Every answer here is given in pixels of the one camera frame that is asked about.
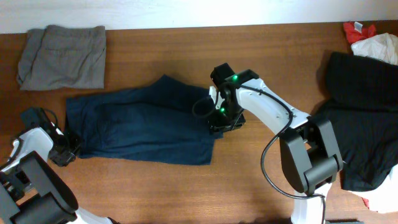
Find navy blue shorts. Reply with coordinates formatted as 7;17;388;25
66;75;223;166

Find black shorts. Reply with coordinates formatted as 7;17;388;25
325;52;397;113

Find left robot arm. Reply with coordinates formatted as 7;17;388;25
1;121;116;224

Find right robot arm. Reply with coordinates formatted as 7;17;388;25
209;63;343;223

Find folded grey shorts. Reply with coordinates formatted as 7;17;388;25
16;25;106;91

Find black shirt white stripe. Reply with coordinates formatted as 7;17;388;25
315;99;397;192

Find red cloth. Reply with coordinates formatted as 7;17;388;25
343;22;377;44

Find white cloth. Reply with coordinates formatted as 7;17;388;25
351;33;397;65

